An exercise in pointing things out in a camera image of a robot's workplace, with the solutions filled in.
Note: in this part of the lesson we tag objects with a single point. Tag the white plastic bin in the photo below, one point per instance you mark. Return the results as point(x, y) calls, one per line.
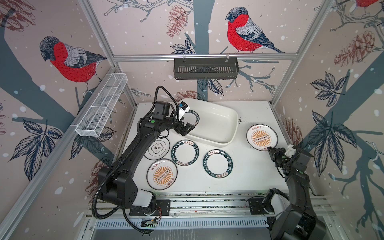
point(217, 124)

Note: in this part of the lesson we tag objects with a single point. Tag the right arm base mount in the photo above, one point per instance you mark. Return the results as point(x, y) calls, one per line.
point(256, 206)

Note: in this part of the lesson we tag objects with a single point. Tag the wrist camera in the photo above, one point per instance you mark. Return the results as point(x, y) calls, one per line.
point(183, 108)
point(298, 154)

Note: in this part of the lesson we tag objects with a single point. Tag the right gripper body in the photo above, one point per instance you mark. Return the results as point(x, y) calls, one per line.
point(287, 161)

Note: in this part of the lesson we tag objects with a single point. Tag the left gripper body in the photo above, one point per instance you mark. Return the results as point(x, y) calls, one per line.
point(170, 123)

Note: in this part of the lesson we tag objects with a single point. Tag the black hanging wire basket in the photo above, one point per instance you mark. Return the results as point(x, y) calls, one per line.
point(206, 68)

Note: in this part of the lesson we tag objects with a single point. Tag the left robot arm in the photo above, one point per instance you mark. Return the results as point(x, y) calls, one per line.
point(116, 184)

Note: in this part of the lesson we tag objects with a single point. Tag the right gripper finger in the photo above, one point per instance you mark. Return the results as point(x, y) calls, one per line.
point(280, 164)
point(276, 153)

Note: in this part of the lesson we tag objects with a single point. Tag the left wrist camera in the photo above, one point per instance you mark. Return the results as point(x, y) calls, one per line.
point(183, 108)

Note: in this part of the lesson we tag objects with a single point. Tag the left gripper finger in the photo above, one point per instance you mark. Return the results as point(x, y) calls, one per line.
point(185, 129)
point(178, 129)

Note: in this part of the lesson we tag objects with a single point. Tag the white mesh wall shelf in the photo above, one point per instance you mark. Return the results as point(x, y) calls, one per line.
point(97, 115)

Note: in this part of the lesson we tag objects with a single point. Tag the orange sunburst plate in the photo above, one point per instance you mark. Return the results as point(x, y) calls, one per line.
point(162, 174)
point(261, 137)

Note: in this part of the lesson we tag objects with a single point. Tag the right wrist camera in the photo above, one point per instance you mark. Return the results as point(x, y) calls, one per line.
point(298, 154)

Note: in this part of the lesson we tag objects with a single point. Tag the green rim plate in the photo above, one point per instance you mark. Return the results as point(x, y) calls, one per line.
point(218, 164)
point(192, 118)
point(185, 153)

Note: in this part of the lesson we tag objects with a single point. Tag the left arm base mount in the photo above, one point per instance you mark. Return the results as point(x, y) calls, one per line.
point(160, 208)

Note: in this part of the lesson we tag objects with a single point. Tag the white black line plate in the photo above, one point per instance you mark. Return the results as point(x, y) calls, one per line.
point(158, 149)

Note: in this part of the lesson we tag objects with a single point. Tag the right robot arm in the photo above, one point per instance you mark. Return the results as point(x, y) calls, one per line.
point(299, 220)

